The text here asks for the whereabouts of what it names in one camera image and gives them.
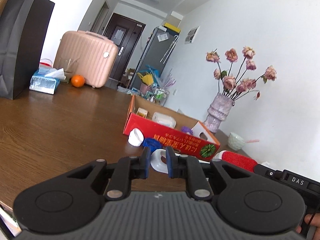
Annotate red cardboard box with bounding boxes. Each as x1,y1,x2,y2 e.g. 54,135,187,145
123,95,221,160

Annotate white plastic container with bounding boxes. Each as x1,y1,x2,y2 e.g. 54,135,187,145
151,112,176,128

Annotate grey refrigerator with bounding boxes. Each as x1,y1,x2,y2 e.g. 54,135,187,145
129,26,179,89

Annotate purple plastic lid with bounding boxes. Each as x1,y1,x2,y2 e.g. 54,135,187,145
181,126,193,135

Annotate blue plastic lid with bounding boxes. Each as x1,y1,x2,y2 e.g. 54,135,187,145
142,138,163,153

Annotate right hand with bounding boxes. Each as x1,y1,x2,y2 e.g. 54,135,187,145
304,213,320,238

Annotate dried pink roses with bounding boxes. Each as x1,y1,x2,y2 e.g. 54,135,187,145
206,46,277,101

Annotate blue tissue pack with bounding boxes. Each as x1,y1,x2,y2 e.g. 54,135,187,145
29,66,66,95

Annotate black paper bag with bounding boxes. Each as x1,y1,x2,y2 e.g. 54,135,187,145
0,0,55,100

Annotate yellow box on refrigerator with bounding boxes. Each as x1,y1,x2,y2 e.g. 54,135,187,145
163,22,181,34

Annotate white jar lid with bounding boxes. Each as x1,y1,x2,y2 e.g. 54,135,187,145
128,128,144,147

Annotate purple ceramic vase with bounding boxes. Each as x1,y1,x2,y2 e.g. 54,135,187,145
204,93,235,133

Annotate cluttered storage cart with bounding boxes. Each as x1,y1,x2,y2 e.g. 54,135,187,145
127,64,176,106

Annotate pale green bowl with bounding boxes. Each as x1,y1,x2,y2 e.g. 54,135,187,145
227,132,246,151

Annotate orange fruit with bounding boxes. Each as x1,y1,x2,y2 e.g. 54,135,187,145
71,75,85,88

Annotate small beige box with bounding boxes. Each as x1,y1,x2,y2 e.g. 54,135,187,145
136,107,148,118

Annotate white red lint brush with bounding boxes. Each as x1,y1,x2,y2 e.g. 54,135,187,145
150,148,259,174

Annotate dark entrance door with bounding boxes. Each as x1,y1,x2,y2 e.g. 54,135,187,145
103,13,145,81

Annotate wall electrical panel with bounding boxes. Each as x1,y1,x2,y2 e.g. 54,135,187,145
184,26,200,44

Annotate pink suitcase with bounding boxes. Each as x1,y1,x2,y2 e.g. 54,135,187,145
53,30,118,88

